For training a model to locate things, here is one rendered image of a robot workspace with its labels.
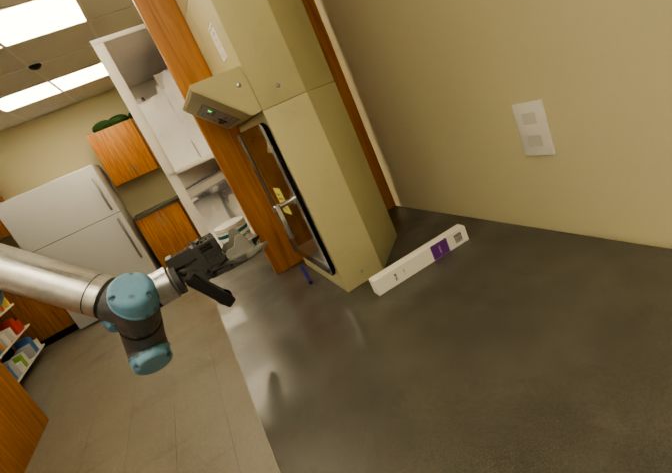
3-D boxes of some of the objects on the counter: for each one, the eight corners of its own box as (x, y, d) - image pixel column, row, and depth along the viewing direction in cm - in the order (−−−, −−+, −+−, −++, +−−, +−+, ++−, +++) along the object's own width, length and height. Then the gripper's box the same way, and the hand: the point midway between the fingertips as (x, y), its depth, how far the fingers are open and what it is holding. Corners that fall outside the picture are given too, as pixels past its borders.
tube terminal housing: (368, 227, 134) (267, -9, 113) (426, 243, 105) (304, -73, 83) (305, 264, 127) (184, 19, 105) (348, 293, 98) (192, -39, 76)
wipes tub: (255, 243, 175) (239, 213, 171) (262, 249, 163) (245, 217, 159) (228, 258, 171) (211, 228, 167) (233, 265, 159) (215, 232, 155)
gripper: (162, 268, 79) (257, 218, 85) (162, 253, 91) (244, 211, 98) (184, 303, 81) (274, 252, 87) (181, 284, 94) (260, 241, 100)
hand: (260, 243), depth 93 cm, fingers open, 8 cm apart
